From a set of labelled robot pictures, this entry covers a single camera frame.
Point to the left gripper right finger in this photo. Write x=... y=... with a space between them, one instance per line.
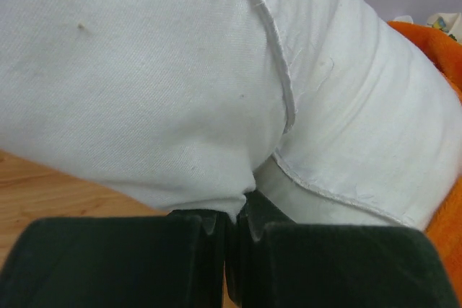
x=273 y=261

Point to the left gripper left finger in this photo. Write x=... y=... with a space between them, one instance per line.
x=151 y=261

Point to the white pillow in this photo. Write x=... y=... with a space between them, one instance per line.
x=191 y=104

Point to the yellow and white floral cloth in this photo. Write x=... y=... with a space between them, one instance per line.
x=447 y=23

